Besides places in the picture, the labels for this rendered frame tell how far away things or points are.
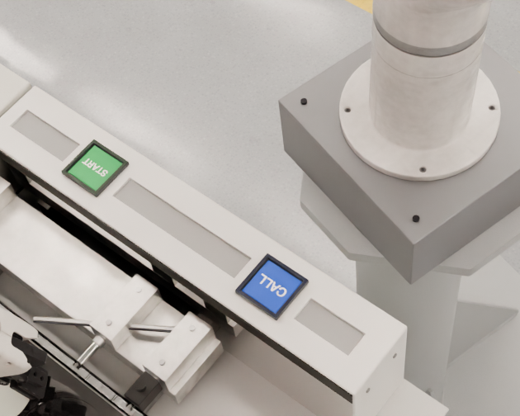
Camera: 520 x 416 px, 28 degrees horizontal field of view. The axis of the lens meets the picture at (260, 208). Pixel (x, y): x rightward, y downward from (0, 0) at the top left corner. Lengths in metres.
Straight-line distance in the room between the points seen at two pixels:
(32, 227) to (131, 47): 1.37
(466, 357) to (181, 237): 1.06
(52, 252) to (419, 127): 0.46
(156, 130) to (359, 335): 1.43
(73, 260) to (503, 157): 0.52
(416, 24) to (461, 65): 0.09
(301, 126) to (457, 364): 0.95
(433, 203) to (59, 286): 0.44
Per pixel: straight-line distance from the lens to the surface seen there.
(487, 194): 1.21
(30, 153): 1.25
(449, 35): 1.05
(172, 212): 1.16
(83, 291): 1.22
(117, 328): 1.16
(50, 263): 1.25
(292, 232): 2.24
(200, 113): 2.44
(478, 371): 2.09
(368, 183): 1.20
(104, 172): 1.20
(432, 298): 1.52
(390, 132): 1.20
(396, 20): 1.05
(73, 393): 1.15
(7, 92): 1.31
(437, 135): 1.20
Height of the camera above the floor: 1.93
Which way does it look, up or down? 58 degrees down
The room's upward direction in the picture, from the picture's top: 10 degrees counter-clockwise
